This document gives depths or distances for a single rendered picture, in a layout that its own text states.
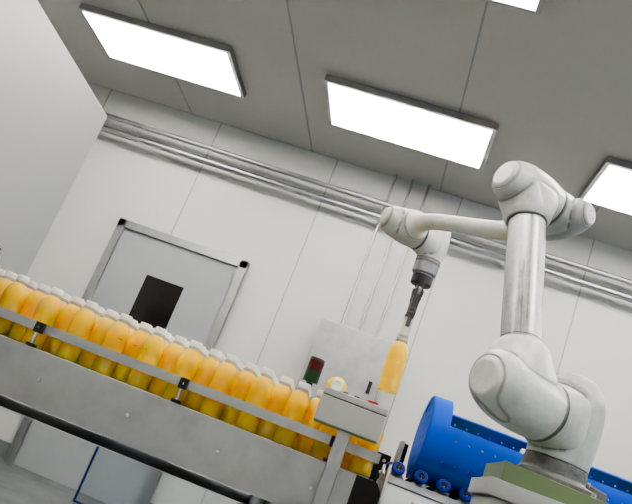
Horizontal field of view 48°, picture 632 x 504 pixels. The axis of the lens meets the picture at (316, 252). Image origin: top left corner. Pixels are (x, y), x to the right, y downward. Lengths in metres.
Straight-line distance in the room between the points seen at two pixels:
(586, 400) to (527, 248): 0.41
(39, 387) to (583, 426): 1.57
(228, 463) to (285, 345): 3.71
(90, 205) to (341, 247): 2.31
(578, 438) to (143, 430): 1.24
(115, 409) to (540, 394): 1.27
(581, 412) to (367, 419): 0.62
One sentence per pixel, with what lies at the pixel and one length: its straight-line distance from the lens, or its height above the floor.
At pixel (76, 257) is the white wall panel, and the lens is 6.54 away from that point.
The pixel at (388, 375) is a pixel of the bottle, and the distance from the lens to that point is 2.41.
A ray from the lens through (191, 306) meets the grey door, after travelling 6.04.
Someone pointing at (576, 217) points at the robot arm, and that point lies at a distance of 2.11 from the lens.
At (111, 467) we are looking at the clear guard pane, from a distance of 2.80.
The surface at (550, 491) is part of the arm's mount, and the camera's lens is 1.75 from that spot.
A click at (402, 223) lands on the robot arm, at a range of 2.40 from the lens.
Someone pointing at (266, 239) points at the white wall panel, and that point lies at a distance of 6.14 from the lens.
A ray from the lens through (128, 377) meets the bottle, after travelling 2.34.
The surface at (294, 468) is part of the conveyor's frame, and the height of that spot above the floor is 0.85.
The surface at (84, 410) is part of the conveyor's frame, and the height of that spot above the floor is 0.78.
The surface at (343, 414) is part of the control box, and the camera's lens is 2.10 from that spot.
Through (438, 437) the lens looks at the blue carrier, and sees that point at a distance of 2.32.
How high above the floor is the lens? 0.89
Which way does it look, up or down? 16 degrees up
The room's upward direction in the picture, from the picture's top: 21 degrees clockwise
